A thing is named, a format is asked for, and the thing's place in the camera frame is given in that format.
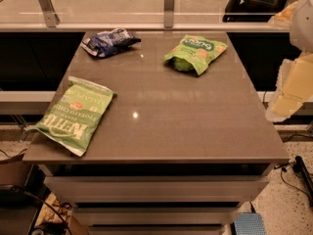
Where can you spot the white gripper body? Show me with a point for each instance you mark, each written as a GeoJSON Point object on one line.
{"type": "Point", "coordinates": [302, 26]}

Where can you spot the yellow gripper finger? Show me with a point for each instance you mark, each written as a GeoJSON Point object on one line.
{"type": "Point", "coordinates": [294, 86]}
{"type": "Point", "coordinates": [283, 18]}

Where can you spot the green rice chip bag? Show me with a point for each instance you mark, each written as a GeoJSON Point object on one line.
{"type": "Point", "coordinates": [194, 53]}

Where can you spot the blue crumpled chip bag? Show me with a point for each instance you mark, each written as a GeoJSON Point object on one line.
{"type": "Point", "coordinates": [108, 43]}

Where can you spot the green jalapeno Kettle chip bag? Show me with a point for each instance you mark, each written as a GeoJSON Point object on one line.
{"type": "Point", "coordinates": [73, 120]}

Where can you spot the grey drawer cabinet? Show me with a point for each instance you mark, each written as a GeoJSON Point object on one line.
{"type": "Point", "coordinates": [175, 153]}

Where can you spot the glass railing with metal posts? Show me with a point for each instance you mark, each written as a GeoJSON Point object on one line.
{"type": "Point", "coordinates": [81, 15]}

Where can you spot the blue perforated box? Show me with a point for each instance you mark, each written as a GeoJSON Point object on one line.
{"type": "Point", "coordinates": [249, 224]}

